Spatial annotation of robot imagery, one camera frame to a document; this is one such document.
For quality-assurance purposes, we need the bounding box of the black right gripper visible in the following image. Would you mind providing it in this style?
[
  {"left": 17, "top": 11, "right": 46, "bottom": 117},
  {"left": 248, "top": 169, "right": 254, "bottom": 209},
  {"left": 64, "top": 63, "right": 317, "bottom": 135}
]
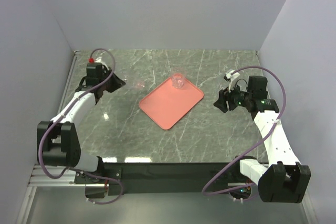
[{"left": 213, "top": 80, "right": 253, "bottom": 113}]

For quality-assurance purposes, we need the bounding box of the clear faceted glass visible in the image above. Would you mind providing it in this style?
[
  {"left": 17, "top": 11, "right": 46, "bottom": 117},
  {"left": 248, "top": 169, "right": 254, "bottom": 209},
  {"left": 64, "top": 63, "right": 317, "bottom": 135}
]
[
  {"left": 170, "top": 67, "right": 186, "bottom": 89},
  {"left": 132, "top": 77, "right": 146, "bottom": 89}
]

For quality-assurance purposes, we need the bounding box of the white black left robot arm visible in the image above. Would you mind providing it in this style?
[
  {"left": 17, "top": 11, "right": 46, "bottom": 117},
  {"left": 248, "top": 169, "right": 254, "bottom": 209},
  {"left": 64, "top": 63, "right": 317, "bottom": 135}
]
[{"left": 37, "top": 62, "right": 125, "bottom": 183}]

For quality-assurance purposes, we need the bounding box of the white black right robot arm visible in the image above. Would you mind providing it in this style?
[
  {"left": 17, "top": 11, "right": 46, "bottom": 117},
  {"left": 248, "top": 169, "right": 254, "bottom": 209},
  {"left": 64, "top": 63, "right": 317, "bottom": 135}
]
[{"left": 214, "top": 76, "right": 311, "bottom": 203}]

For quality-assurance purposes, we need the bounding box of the pink plastic tray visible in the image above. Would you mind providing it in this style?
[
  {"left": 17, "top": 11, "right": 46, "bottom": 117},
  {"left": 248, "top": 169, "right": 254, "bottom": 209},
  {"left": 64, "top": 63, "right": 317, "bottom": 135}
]
[{"left": 139, "top": 77, "right": 204, "bottom": 130}]

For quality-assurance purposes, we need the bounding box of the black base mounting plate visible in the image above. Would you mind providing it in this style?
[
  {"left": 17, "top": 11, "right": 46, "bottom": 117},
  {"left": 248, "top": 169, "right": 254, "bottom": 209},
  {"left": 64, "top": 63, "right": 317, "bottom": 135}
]
[{"left": 73, "top": 162, "right": 263, "bottom": 198}]

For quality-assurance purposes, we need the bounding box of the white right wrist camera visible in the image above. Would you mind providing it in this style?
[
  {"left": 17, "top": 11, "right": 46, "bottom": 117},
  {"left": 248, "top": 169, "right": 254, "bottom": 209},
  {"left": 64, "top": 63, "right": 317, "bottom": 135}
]
[{"left": 224, "top": 69, "right": 240, "bottom": 92}]

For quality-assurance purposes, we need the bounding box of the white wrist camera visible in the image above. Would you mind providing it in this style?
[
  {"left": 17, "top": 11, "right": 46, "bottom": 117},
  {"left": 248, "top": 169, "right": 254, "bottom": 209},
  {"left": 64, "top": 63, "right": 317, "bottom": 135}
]
[
  {"left": 224, "top": 69, "right": 240, "bottom": 92},
  {"left": 89, "top": 56, "right": 108, "bottom": 68}
]

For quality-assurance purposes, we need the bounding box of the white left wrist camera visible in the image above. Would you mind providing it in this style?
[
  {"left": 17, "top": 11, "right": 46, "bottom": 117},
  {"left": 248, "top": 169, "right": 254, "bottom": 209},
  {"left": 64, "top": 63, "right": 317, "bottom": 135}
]
[{"left": 89, "top": 56, "right": 108, "bottom": 68}]

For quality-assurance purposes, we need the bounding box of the aluminium front frame rail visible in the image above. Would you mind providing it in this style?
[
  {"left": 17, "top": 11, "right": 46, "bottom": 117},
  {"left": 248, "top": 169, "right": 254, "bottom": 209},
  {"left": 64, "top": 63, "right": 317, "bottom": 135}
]
[{"left": 15, "top": 165, "right": 87, "bottom": 224}]

